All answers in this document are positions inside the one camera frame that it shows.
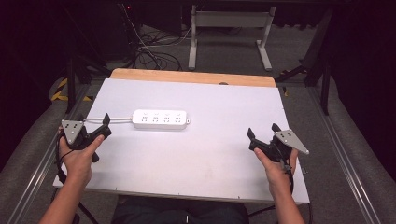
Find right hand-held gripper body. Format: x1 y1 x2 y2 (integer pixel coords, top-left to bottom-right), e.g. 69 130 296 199
249 129 311 163

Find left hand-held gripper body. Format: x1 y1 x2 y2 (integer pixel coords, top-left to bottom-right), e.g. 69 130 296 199
61 119 113 163

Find white power strip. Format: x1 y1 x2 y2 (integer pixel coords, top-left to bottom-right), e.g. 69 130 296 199
132 108 191 132

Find person's left hand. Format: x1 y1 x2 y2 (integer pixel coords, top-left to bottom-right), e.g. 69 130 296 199
58 127 106 189

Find person's right hand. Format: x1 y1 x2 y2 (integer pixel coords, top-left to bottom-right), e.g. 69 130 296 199
253 147 300 199

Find yellow black hazard tape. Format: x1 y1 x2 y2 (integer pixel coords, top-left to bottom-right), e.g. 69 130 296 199
50 77 94 103

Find black tripod stand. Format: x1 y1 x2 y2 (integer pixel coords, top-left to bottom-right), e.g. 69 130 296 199
60 6 108 115
275 8 332 117

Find person's dark trousers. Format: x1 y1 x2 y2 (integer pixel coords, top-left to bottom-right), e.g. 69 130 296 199
111 195 250 224

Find white power strip cable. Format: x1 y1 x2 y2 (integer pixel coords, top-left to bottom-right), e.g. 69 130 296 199
82 116 134 124

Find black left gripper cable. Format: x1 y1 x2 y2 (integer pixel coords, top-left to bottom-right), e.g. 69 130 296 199
54 134 101 224

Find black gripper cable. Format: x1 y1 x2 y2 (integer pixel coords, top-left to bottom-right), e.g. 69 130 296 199
54 134 101 224
247 158 313 224

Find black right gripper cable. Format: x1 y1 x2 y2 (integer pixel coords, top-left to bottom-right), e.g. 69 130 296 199
247 158 313 224

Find aluminium floor rail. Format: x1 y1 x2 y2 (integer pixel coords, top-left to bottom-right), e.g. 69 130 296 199
6 83 92 224
307 87 383 224

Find tangle of black floor cables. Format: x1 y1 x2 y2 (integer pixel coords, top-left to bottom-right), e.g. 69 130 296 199
120 3 242 71

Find white metal desk frame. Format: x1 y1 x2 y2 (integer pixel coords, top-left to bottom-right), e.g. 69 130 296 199
188 4 277 72

